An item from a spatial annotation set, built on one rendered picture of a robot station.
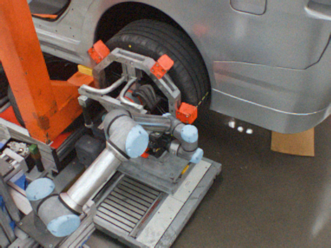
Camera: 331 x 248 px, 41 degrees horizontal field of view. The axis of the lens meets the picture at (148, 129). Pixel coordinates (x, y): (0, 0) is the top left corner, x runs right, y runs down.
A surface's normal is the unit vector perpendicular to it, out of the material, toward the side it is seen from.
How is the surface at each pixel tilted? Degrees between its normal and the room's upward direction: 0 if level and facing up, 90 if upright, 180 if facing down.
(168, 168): 0
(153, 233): 0
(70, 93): 90
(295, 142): 2
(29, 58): 90
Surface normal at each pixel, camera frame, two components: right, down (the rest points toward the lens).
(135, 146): 0.70, 0.41
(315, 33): -0.35, 0.67
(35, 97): 0.84, 0.33
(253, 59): -0.54, 0.62
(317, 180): -0.07, -0.72
